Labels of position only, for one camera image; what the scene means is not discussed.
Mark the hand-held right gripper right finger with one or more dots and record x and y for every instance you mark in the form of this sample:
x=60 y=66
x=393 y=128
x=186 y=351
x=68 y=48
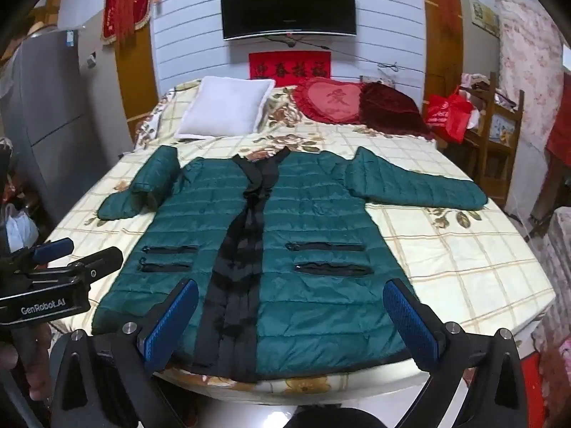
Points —
x=410 y=321

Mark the red shopping bag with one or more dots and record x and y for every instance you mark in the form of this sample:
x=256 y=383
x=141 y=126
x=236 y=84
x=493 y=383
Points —
x=448 y=116

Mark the pile of clothes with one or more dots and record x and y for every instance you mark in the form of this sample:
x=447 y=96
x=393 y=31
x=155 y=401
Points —
x=479 y=84

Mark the person's left hand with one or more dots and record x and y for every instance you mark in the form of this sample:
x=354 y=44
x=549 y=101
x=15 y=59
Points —
x=38 y=365

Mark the white plastic bag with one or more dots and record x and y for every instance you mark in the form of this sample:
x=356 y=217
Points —
x=20 y=229

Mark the framed wall picture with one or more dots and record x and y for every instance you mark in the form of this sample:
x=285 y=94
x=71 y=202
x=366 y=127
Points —
x=484 y=15

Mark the bed with floral checked sheet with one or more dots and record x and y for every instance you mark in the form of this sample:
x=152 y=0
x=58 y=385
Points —
x=446 y=258

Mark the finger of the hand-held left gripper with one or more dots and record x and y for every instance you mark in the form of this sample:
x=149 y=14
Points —
x=53 y=249
x=98 y=261

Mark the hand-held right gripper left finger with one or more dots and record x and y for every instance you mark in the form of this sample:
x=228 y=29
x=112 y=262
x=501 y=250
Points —
x=171 y=321

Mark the red paper wall banner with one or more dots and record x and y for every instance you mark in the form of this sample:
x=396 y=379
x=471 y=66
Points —
x=290 y=67

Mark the pink floral cloth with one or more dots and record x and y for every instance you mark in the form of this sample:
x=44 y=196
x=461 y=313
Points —
x=557 y=276

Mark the white square pillow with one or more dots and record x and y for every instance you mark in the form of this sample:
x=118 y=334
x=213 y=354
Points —
x=223 y=107

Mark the red heart-shaped pillow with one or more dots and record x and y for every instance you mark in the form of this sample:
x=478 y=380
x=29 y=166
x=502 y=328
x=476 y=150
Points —
x=330 y=100

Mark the pink floral quilt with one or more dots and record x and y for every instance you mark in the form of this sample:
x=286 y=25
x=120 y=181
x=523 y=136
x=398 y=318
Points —
x=528 y=62

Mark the black wall-mounted television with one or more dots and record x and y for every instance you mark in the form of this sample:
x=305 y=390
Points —
x=287 y=4

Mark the wooden chair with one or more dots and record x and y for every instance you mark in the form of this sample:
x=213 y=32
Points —
x=493 y=151

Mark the dark red velvet pillow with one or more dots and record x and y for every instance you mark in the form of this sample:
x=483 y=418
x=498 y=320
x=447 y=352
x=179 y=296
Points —
x=392 y=109

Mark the green puffer jacket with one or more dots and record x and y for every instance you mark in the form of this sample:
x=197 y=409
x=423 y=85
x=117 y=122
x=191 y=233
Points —
x=312 y=232

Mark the red tasselled hanging pennant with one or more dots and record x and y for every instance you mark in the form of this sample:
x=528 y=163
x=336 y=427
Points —
x=127 y=4

